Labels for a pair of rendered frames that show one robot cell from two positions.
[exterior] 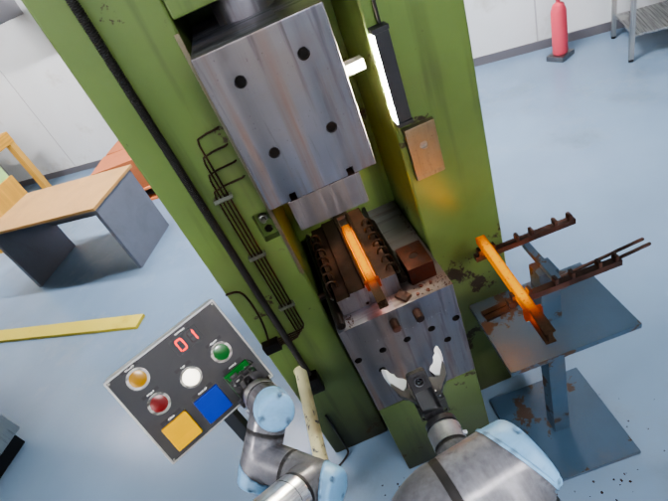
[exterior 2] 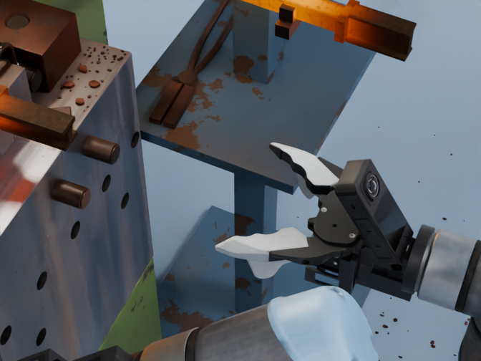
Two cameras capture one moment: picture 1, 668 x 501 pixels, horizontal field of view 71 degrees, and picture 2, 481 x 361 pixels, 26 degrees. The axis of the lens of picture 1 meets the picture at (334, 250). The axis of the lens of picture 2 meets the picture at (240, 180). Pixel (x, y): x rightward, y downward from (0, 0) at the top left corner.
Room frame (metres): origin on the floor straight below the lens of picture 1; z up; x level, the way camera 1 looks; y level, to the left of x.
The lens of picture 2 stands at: (0.50, 0.59, 1.84)
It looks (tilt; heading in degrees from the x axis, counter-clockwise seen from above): 50 degrees down; 292
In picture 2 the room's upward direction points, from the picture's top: straight up
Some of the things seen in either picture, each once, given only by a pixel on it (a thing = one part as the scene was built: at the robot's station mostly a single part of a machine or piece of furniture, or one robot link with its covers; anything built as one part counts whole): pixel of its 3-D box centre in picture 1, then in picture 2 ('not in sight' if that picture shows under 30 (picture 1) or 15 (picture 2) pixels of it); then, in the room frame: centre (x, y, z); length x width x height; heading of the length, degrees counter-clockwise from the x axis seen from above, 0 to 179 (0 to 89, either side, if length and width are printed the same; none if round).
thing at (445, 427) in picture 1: (447, 434); (444, 265); (0.54, -0.06, 0.98); 0.08 x 0.05 x 0.08; 89
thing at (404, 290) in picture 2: (432, 407); (366, 246); (0.62, -0.06, 0.97); 0.12 x 0.08 x 0.09; 179
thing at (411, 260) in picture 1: (416, 261); (21, 40); (1.12, -0.22, 0.95); 0.12 x 0.09 x 0.07; 179
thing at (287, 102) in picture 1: (295, 85); not in sight; (1.28, -0.09, 1.56); 0.42 x 0.39 x 0.40; 179
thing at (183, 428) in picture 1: (182, 429); not in sight; (0.84, 0.56, 1.01); 0.07 x 0.05 x 0.07; 114
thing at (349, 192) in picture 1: (313, 169); not in sight; (1.28, -0.05, 1.32); 0.42 x 0.20 x 0.10; 179
